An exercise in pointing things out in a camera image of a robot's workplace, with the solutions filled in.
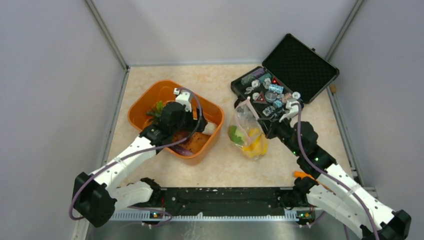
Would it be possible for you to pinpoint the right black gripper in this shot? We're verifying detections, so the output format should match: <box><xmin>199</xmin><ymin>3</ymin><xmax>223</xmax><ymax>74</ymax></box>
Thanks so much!
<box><xmin>258</xmin><ymin>110</ymin><xmax>303</xmax><ymax>157</ymax></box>

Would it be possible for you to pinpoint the yellow bell pepper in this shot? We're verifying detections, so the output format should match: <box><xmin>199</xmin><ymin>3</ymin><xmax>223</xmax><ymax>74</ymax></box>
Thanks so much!
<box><xmin>242</xmin><ymin>142</ymin><xmax>269</xmax><ymax>159</ymax></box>

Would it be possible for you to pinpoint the orange pineapple toy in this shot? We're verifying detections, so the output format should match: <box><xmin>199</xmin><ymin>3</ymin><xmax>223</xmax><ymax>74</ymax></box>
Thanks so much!
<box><xmin>146</xmin><ymin>100</ymin><xmax>165</xmax><ymax>121</ymax></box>

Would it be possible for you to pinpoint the clear zip top bag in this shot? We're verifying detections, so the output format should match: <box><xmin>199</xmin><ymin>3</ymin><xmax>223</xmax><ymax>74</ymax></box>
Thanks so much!
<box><xmin>227</xmin><ymin>97</ymin><xmax>269</xmax><ymax>160</ymax></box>

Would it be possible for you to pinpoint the white radish with leaves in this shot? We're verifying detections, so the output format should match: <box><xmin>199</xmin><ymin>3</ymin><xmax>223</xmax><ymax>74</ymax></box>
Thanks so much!
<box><xmin>227</xmin><ymin>125</ymin><xmax>245</xmax><ymax>146</ymax></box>

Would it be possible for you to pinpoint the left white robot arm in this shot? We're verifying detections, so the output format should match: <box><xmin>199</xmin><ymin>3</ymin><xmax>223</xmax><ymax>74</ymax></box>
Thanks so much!
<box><xmin>69</xmin><ymin>101</ymin><xmax>207</xmax><ymax>228</ymax></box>

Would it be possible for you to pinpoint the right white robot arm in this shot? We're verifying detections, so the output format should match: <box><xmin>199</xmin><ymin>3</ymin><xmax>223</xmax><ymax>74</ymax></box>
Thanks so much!
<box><xmin>258</xmin><ymin>118</ymin><xmax>412</xmax><ymax>240</ymax></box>

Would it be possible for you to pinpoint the purple eggplant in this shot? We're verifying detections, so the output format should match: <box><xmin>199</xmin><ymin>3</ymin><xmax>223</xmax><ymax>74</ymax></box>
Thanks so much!
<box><xmin>169</xmin><ymin>145</ymin><xmax>194</xmax><ymax>157</ymax></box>

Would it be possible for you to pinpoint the orange plastic basket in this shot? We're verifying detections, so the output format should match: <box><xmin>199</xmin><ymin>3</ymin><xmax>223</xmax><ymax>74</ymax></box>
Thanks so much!
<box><xmin>127</xmin><ymin>80</ymin><xmax>225</xmax><ymax>165</ymax></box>

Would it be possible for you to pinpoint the orange carrot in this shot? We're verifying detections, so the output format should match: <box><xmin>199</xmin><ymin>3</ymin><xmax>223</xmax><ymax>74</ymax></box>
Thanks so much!
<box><xmin>293</xmin><ymin>171</ymin><xmax>315</xmax><ymax>180</ymax></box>

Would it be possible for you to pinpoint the black open carrying case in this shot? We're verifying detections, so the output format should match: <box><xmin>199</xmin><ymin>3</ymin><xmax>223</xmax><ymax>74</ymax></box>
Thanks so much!
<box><xmin>230</xmin><ymin>33</ymin><xmax>340</xmax><ymax>119</ymax></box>

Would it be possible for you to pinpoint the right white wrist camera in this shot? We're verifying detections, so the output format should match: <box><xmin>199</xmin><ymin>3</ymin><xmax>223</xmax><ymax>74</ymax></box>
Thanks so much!
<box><xmin>278</xmin><ymin>98</ymin><xmax>302</xmax><ymax>123</ymax></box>

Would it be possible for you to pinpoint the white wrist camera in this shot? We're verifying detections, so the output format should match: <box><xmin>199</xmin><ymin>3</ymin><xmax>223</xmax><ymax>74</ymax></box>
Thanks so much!
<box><xmin>278</xmin><ymin>98</ymin><xmax>302</xmax><ymax>123</ymax></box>
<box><xmin>173</xmin><ymin>88</ymin><xmax>193</xmax><ymax>112</ymax></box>

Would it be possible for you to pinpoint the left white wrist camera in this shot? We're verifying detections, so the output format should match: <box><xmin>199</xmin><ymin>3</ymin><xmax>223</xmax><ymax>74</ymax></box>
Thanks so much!
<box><xmin>173</xmin><ymin>88</ymin><xmax>193</xmax><ymax>112</ymax></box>

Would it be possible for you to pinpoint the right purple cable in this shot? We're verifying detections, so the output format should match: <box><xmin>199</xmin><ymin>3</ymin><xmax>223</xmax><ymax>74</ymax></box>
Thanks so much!
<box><xmin>291</xmin><ymin>101</ymin><xmax>381</xmax><ymax>240</ymax></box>

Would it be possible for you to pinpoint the purple cable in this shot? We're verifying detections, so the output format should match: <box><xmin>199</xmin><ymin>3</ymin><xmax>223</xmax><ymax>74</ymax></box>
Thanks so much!
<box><xmin>291</xmin><ymin>101</ymin><xmax>381</xmax><ymax>240</ymax></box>
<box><xmin>68</xmin><ymin>87</ymin><xmax>204</xmax><ymax>229</ymax></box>

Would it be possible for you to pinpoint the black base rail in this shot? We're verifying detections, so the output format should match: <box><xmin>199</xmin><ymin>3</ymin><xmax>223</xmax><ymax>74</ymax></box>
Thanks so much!
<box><xmin>136</xmin><ymin>187</ymin><xmax>310</xmax><ymax>217</ymax></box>

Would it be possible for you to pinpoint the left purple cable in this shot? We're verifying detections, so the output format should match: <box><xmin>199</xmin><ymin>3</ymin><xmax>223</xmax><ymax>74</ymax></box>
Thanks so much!
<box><xmin>68</xmin><ymin>87</ymin><xmax>204</xmax><ymax>229</ymax></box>

